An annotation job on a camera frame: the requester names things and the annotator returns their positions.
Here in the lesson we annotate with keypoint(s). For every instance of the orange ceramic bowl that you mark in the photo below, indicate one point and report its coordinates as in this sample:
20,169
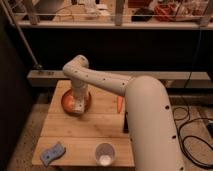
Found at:
67,102

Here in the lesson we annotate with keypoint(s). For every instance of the metal diagonal pole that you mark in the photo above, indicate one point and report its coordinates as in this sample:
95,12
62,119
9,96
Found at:
37,65

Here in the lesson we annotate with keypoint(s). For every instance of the clear plastic cup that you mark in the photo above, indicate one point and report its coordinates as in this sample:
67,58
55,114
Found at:
105,154

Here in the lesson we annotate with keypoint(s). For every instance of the wooden shelf rail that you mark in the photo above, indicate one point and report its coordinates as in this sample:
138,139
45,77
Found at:
133,25

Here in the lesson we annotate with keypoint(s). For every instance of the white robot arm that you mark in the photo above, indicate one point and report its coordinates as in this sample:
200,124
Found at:
150,120

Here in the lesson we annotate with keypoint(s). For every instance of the orange carrot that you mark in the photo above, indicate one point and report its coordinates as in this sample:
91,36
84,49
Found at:
119,104

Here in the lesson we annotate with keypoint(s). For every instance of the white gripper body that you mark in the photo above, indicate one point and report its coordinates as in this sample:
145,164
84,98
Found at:
79,106

